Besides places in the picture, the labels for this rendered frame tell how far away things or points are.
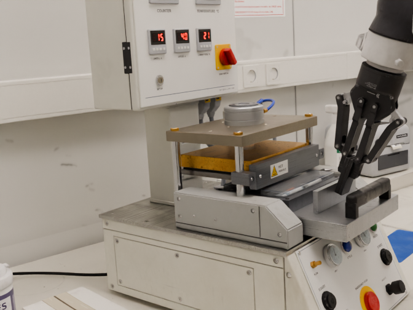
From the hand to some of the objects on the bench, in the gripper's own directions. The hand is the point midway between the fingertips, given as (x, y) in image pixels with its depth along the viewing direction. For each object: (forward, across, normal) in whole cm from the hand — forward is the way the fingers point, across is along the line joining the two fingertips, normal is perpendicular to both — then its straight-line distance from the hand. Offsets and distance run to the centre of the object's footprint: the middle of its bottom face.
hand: (347, 174), depth 107 cm
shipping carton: (+36, -19, -39) cm, 56 cm away
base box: (+33, -11, +1) cm, 35 cm away
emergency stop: (+22, +13, 0) cm, 26 cm away
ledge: (+42, -37, +70) cm, 90 cm away
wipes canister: (+42, -35, -45) cm, 71 cm away
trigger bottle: (+37, -36, +84) cm, 99 cm away
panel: (+23, +15, 0) cm, 27 cm away
